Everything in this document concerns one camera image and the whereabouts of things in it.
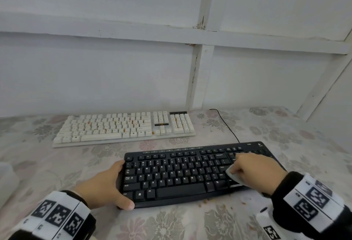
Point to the white marker right wristband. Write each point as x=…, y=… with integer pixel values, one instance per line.
x=313, y=201

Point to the grey fluffy cloth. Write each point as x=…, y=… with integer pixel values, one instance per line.
x=233, y=178

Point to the white marker wristband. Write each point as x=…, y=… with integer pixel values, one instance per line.
x=55, y=215
x=313, y=201

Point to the person's left hand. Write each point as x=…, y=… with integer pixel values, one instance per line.
x=101, y=190

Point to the white keyboard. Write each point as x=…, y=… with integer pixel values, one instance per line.
x=123, y=129

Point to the floral tablecloth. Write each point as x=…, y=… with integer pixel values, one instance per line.
x=288, y=138

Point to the person's left forearm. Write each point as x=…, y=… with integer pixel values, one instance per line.
x=85, y=201

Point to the person's right hand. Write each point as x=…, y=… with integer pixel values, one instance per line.
x=258, y=173

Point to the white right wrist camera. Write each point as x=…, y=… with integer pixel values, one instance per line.
x=266, y=226

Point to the white wooden frame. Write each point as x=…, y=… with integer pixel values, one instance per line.
x=110, y=28

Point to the clear plastic container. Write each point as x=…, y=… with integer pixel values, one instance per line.
x=7, y=182

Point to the white marker left wristband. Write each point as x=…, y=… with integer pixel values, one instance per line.
x=55, y=215

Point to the black keyboard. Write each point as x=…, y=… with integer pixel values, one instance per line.
x=178, y=179

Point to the person's right forearm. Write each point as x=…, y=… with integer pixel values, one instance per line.
x=283, y=212

